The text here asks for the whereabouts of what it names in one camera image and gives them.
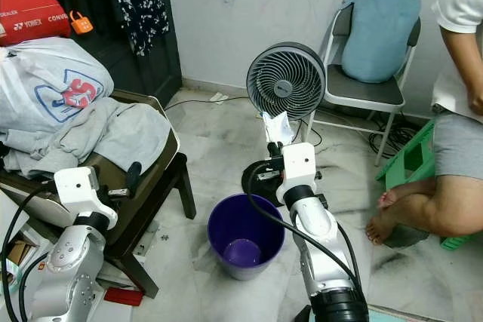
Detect white paper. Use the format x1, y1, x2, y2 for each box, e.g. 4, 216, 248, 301
260, 111, 295, 148

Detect dark brown wooden chair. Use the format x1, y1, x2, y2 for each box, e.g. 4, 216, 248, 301
0, 90, 197, 299

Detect grey sweatshirt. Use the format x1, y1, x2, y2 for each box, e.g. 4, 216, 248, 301
4, 98, 173, 179

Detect purple plastic bin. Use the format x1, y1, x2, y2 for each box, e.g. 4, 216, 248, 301
208, 194, 286, 281

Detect grey folding chair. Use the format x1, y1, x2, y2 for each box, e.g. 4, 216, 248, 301
302, 2, 422, 166

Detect small red item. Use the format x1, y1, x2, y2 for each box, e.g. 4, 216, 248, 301
104, 286, 144, 306

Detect dark wooden wardrobe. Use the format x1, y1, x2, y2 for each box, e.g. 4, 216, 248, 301
75, 0, 183, 108

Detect brown cardboard box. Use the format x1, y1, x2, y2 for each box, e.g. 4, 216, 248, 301
4, 239, 46, 278

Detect white bag with red logo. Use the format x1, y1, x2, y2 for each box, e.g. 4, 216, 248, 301
0, 37, 114, 136

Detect teal cushion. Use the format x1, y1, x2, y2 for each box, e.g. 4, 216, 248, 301
341, 0, 422, 84

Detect orange padlock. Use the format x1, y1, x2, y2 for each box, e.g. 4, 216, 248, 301
69, 11, 94, 34

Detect black floral garment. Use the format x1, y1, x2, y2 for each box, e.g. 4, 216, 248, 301
108, 0, 171, 57

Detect seated person in grey shorts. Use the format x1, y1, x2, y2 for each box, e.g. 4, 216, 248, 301
365, 0, 483, 246

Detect red sports bag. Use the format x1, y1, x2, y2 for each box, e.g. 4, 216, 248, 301
0, 0, 72, 46

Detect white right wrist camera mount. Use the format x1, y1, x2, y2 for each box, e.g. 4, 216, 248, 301
274, 143, 316, 204

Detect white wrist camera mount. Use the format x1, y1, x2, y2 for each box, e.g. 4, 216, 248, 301
274, 143, 316, 204
54, 167, 119, 230

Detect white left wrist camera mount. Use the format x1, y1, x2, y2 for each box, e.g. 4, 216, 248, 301
54, 167, 119, 230

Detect grey pedestal fan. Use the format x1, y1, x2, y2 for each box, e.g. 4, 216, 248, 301
240, 41, 327, 207

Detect black floor cables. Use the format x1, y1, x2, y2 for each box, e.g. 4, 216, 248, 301
368, 122, 416, 158

